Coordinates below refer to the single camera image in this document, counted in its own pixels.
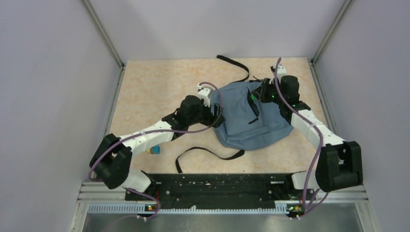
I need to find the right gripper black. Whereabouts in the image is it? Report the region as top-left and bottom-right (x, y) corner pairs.
(252, 78), (285, 106)

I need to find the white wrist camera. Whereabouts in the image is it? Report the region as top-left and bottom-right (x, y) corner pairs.
(271, 64), (287, 83)
(197, 84), (214, 107)

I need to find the blue grey student backpack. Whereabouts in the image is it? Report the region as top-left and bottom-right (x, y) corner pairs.
(210, 77), (293, 160)

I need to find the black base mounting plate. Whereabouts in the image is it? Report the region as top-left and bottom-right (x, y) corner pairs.
(119, 173), (316, 210)

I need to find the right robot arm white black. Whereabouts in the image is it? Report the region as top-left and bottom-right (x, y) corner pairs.
(251, 75), (363, 199)

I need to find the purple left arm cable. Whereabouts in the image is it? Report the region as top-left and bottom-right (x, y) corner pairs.
(88, 81), (225, 221)

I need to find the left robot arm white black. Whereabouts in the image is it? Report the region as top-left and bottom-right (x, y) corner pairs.
(89, 95), (224, 200)

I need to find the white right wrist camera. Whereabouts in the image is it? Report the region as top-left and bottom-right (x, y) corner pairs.
(271, 64), (287, 83)

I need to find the aluminium front rail frame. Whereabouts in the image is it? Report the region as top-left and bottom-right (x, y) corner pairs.
(69, 181), (377, 232)

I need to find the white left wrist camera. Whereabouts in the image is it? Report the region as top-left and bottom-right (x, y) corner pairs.
(197, 84), (214, 107)

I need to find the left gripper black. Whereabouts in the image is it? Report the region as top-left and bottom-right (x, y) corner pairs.
(188, 100), (225, 128)

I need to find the colourful wooden block puzzle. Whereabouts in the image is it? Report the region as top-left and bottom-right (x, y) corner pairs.
(147, 146), (161, 154)

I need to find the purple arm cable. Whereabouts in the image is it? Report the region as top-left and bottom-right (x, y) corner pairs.
(88, 81), (225, 221)
(274, 58), (330, 220)

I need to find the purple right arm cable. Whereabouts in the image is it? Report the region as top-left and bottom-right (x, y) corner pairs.
(274, 58), (330, 220)

